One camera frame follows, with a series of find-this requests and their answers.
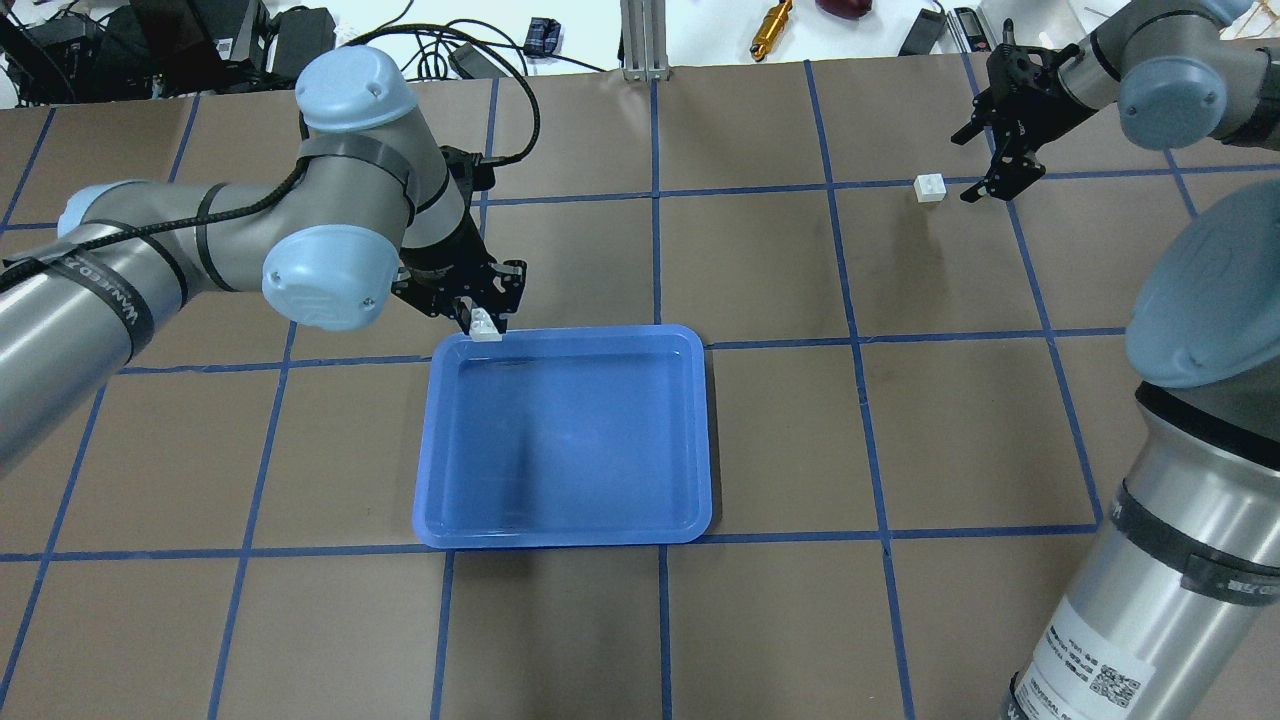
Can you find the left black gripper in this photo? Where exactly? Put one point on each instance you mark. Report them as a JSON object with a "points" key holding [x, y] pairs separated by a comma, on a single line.
{"points": [[447, 262]]}

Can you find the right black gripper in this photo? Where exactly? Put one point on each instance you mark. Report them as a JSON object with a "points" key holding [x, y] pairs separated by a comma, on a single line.
{"points": [[1040, 98]]}

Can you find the white building block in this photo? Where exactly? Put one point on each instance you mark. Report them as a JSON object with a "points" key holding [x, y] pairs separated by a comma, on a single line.
{"points": [[482, 327], [929, 188]]}

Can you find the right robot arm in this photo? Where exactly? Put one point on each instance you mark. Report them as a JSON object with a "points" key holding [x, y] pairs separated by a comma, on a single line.
{"points": [[921, 411]]}

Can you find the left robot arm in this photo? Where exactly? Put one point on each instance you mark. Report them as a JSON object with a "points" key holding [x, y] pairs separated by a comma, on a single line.
{"points": [[373, 208]]}

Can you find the blue plastic tray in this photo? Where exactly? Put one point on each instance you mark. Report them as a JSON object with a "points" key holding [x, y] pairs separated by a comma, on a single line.
{"points": [[565, 437]]}

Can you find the aluminium frame post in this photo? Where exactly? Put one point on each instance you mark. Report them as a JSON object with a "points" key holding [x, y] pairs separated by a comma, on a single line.
{"points": [[643, 35]]}

